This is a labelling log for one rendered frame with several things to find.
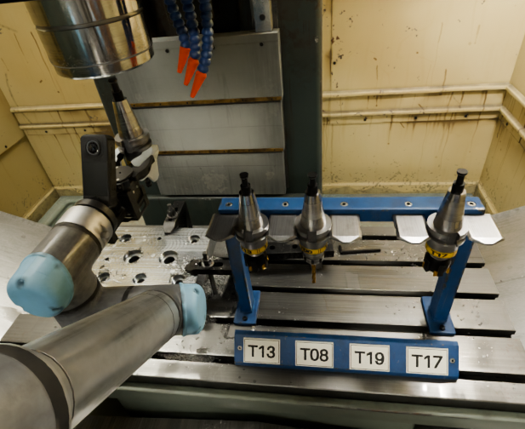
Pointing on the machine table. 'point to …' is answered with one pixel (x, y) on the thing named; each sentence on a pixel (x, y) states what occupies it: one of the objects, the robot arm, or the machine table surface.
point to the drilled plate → (167, 254)
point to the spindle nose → (93, 36)
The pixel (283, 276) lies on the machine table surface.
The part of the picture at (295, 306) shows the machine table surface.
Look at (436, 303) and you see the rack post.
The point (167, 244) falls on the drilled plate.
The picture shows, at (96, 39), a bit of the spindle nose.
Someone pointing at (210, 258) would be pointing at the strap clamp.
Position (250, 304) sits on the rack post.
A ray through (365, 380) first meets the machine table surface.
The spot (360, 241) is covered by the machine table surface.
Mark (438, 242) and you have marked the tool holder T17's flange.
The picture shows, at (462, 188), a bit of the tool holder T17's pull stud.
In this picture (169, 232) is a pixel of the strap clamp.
